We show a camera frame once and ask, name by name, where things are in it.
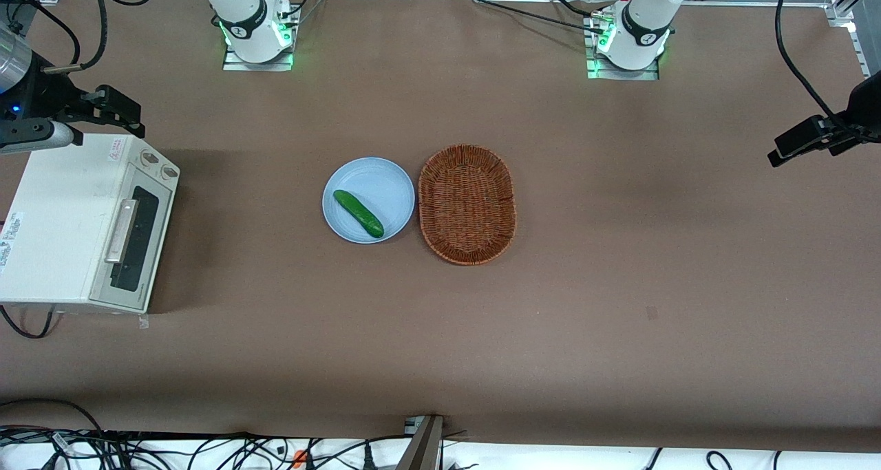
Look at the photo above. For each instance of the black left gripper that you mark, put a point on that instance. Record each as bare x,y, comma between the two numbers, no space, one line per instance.
862,107

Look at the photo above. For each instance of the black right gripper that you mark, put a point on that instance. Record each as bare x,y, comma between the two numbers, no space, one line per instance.
43,97

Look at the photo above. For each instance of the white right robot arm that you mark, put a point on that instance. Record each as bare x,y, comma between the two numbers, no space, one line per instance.
249,16

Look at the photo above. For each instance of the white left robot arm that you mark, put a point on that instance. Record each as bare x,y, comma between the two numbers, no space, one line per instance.
643,23

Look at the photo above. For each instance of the round oven knob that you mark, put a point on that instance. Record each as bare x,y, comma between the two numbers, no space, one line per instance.
170,173
149,158

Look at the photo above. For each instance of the white toaster oven body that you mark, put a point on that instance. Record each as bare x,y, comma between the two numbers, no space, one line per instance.
55,222

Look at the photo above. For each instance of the oven door with glass window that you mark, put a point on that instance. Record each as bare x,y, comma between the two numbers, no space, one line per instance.
138,250

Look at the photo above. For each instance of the printed sticker on oven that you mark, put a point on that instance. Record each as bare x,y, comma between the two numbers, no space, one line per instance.
10,239

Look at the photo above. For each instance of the clear tape strip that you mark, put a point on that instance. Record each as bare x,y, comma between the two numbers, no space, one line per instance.
143,321

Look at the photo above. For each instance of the green cucumber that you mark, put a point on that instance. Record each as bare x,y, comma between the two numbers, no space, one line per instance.
358,213

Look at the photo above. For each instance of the light blue round plate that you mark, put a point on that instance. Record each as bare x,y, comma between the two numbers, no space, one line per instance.
385,188

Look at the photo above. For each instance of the oval woven wicker basket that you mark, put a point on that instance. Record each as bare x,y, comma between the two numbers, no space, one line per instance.
468,205

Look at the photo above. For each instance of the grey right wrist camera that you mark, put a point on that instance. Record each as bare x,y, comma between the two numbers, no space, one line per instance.
38,137

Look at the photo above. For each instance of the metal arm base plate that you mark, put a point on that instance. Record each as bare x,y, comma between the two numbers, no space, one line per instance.
237,66
623,76

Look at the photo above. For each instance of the dark metal camera stand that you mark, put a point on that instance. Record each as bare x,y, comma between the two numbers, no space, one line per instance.
421,446

